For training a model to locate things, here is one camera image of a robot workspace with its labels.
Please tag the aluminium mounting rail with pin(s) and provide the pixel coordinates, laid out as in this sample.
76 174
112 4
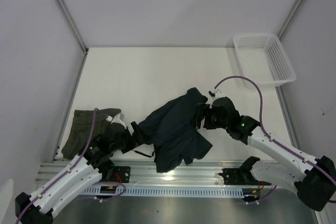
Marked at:
199 174

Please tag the white perforated plastic basket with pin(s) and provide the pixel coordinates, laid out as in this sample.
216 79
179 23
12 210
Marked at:
261 57

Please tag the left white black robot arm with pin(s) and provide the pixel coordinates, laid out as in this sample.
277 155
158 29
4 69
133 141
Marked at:
91 166

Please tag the slotted grey cable duct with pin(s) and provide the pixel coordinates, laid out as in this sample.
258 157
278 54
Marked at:
158 191

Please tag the dark teal shorts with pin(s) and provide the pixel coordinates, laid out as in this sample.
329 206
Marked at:
171 129

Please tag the aluminium frame post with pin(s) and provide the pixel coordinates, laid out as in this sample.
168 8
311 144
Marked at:
71 25
290 18

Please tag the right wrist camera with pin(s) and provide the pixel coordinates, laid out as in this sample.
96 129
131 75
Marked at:
215 94

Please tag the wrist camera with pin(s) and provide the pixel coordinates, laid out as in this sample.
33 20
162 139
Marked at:
215 94
119 118

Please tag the right aluminium frame post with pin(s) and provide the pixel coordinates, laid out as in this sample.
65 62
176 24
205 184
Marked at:
290 18

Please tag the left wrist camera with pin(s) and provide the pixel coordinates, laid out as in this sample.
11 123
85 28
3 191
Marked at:
119 118

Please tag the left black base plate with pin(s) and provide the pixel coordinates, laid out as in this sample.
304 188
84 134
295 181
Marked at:
121 174

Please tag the left aluminium frame post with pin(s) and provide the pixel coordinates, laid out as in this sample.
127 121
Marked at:
71 25

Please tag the olive green shorts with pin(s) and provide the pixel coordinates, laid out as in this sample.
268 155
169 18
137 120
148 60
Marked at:
81 127

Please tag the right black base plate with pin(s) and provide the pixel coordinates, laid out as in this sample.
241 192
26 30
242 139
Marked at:
237 176

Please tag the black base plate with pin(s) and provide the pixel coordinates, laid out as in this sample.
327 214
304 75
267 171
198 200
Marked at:
121 174
237 176

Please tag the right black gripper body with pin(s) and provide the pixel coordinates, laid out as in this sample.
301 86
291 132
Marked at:
212 121

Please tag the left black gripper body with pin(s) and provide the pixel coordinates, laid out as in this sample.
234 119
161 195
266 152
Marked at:
127 142

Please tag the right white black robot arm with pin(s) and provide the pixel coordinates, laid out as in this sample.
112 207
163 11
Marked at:
312 179

